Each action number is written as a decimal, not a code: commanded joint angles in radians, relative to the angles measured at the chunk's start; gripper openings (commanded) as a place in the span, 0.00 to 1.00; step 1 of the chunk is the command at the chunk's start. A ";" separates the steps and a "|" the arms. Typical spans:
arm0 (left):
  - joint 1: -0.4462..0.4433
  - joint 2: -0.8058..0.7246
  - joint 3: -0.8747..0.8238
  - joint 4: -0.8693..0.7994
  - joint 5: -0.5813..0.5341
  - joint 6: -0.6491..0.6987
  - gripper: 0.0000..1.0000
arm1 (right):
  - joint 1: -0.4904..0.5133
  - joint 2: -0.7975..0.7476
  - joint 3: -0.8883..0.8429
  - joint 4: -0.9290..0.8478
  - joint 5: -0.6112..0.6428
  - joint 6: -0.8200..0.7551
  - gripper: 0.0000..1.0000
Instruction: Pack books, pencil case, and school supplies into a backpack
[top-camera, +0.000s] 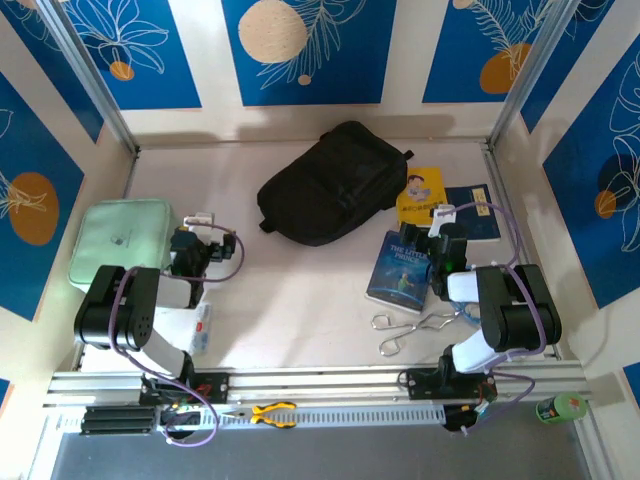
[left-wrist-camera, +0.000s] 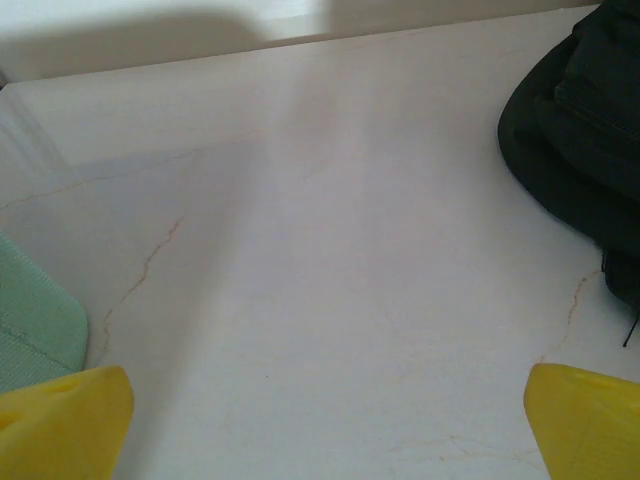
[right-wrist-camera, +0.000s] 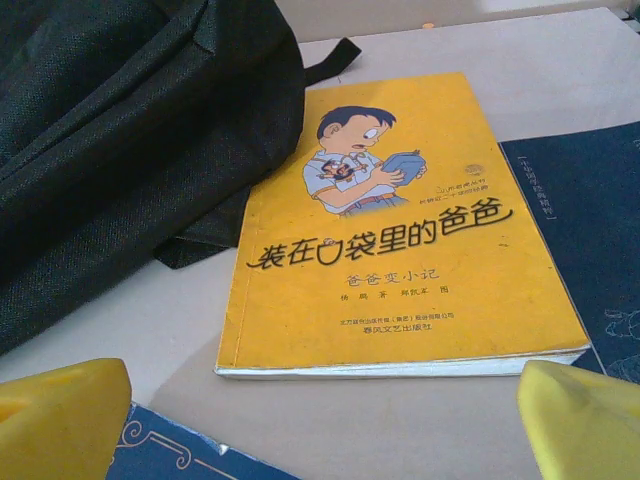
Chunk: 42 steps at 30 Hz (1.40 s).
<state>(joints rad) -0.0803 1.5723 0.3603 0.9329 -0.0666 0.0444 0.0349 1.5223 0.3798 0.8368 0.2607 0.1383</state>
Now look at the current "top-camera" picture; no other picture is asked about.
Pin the navy blue labelled book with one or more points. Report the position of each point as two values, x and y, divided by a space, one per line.
477 220

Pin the blue Little Prince book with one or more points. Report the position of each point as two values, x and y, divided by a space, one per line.
397 275

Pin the yellow cartoon book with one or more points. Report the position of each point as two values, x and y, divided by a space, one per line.
422 192

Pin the black backpack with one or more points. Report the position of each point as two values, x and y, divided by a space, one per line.
330 185

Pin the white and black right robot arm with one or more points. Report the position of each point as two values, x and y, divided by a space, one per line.
520 310

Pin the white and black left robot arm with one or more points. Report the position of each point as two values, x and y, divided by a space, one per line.
115 320

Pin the mint green zip case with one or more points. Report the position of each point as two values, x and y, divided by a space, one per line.
120 235

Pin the blue stethoscope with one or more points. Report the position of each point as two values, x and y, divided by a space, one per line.
465 312

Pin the white tube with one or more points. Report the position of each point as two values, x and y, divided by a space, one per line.
201 330

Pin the metal tongs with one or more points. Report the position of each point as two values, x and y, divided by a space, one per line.
407 330

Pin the black ribbed block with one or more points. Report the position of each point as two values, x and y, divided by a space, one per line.
117 420

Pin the grey metal plate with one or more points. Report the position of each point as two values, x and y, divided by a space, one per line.
325 455

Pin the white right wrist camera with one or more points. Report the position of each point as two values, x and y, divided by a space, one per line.
442 216

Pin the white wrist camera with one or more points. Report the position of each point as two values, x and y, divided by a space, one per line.
442 216
199 218

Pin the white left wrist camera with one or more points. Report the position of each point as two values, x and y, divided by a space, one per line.
199 218

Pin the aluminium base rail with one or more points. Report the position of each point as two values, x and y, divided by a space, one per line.
325 382

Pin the aluminium frame post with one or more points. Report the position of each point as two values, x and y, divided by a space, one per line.
527 75
91 75

